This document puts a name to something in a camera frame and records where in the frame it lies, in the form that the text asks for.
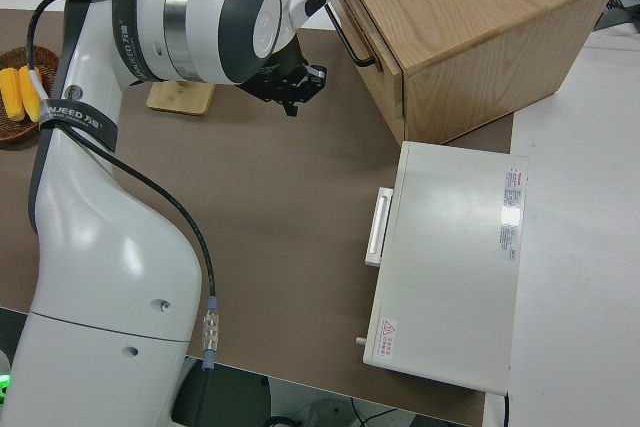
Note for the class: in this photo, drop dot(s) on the light wooden cabinet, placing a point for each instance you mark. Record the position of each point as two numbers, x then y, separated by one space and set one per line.
475 22

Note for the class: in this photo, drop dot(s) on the white box appliance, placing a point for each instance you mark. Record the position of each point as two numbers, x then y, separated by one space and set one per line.
450 267

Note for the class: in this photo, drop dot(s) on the brown table mat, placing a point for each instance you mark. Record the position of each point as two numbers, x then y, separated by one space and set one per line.
300 187

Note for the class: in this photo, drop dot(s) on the wooden mug rack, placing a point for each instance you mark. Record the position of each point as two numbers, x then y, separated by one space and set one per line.
180 97

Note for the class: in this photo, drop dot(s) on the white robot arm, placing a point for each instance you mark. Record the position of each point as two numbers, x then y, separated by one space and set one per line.
100 247

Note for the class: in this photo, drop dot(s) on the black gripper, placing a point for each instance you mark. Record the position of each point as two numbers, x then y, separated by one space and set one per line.
280 79

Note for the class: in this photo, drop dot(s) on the light wooden drawer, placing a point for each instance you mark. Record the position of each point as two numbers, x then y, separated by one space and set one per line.
385 82

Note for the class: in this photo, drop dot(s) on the brown wicker basket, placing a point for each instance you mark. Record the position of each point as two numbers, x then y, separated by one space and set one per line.
15 134

